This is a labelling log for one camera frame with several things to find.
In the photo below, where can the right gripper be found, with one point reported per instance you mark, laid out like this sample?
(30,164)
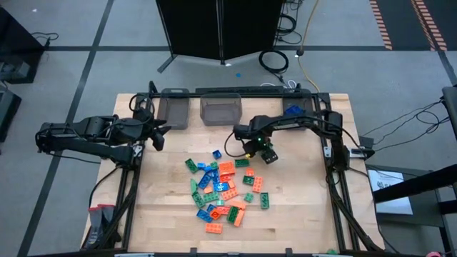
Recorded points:
(268,156)

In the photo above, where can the white paper sheet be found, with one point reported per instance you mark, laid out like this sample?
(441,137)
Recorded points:
(389,192)

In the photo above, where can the small pink object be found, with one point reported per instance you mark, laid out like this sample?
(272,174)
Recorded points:
(433,254)

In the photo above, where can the black monitor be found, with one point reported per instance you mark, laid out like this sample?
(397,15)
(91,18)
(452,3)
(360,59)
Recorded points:
(450,110)

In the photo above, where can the green small building block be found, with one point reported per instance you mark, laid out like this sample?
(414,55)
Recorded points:
(214,165)
(248,197)
(248,180)
(220,202)

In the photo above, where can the blue long building block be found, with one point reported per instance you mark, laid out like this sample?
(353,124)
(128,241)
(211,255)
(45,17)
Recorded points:
(204,215)
(214,176)
(294,109)
(204,181)
(221,186)

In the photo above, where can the black beam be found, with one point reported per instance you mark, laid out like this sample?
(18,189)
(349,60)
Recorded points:
(410,187)

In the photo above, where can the blue small building block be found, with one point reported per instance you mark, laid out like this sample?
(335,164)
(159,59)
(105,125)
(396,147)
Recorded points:
(201,165)
(208,168)
(211,207)
(216,154)

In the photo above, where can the dark grey side desk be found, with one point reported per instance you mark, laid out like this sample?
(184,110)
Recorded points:
(425,214)

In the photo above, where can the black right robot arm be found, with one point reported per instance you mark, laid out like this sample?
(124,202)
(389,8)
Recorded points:
(296,121)

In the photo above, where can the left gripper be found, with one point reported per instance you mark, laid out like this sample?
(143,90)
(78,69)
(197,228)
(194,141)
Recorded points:
(159,142)

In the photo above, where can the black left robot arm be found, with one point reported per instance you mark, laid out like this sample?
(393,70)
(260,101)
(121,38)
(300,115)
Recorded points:
(89,130)

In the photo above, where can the orange striped floor tape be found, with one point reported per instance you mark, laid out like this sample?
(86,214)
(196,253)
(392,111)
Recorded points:
(381,25)

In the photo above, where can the orange small building block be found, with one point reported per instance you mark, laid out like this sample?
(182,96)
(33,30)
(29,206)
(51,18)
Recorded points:
(208,190)
(231,182)
(215,214)
(225,178)
(250,172)

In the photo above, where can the small green object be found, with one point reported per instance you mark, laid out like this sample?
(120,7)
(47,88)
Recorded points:
(332,252)

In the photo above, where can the black cabinet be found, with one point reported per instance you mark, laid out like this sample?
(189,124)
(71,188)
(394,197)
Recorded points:
(7,114)
(18,53)

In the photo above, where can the grey clamp with red end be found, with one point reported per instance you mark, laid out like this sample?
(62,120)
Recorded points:
(107,217)
(94,221)

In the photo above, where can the black flat bar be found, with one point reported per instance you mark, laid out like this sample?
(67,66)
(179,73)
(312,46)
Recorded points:
(260,90)

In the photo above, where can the black aluminium table frame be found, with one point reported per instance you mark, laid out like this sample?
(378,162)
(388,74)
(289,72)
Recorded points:
(324,97)

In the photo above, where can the grey translucent plastic bin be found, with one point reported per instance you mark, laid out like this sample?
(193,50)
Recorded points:
(220,110)
(176,110)
(307,103)

